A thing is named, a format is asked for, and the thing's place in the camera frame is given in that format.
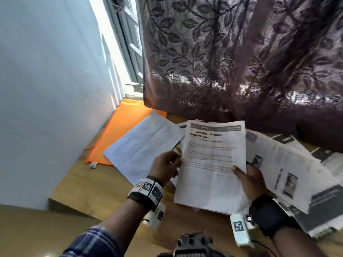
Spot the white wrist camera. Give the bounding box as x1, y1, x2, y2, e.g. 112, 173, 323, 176
143, 202, 167, 229
230, 213, 255, 249

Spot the thin black cable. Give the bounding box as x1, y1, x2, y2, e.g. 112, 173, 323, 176
251, 239, 277, 257

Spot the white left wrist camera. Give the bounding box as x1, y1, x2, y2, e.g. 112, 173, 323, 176
143, 202, 167, 229

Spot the plain white paper sheet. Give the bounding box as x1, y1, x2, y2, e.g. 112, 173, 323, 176
103, 111, 186, 187

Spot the purple leaf-pattern curtain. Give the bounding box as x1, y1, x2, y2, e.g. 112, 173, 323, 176
135, 0, 343, 153

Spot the printed white paper sheet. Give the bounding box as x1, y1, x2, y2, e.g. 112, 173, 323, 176
174, 119, 250, 216

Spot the marker-tagged left wrist band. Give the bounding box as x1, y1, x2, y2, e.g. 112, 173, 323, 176
128, 175, 164, 212

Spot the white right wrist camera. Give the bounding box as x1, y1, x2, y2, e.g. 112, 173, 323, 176
230, 213, 255, 249

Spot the orange cloth folder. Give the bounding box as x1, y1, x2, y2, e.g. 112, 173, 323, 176
85, 98, 168, 167

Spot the folded newspaper with photos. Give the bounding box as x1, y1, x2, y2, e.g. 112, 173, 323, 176
271, 134, 343, 177

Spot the person's right hand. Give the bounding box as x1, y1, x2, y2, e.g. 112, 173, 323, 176
232, 165, 277, 210

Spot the person's left forearm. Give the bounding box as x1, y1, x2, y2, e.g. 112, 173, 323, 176
99, 198, 151, 257

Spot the dark-printed newspaper sheet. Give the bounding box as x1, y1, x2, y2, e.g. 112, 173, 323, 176
273, 184, 343, 239

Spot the large newspaper sheet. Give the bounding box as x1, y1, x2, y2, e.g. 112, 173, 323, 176
245, 129, 343, 215

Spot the black chest-mounted device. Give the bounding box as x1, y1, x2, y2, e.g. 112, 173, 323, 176
158, 231, 234, 257

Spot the black right wrist band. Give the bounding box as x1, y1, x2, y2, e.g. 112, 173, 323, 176
249, 194, 302, 239

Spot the blue plaid shirt sleeve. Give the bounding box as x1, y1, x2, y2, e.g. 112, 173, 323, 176
59, 225, 120, 257

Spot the white window frame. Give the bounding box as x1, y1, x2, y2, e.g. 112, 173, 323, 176
102, 0, 144, 94

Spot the person's left hand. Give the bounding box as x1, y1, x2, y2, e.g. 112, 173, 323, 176
148, 150, 183, 187

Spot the person's right forearm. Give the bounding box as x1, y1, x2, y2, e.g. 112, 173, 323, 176
273, 227, 328, 257

